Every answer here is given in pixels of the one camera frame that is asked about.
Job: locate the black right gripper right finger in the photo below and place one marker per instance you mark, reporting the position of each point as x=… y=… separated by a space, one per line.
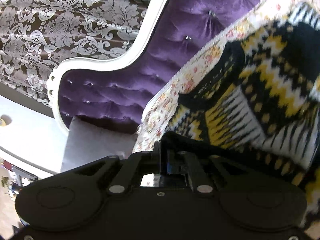
x=209 y=170

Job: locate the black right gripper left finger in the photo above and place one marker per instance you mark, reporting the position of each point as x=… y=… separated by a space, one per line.
x=114 y=176

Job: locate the yellow black white patterned sweater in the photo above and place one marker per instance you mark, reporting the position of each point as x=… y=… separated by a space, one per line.
x=262 y=97

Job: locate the grey pillow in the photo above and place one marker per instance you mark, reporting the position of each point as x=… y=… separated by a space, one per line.
x=87 y=143

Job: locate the purple tufted velvet headboard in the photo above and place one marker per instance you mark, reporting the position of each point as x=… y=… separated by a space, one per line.
x=114 y=93

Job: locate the brown silver damask curtain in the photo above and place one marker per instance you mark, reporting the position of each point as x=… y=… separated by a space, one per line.
x=37 y=35

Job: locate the floral quilted bedspread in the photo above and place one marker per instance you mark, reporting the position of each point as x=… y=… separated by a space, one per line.
x=161 y=107

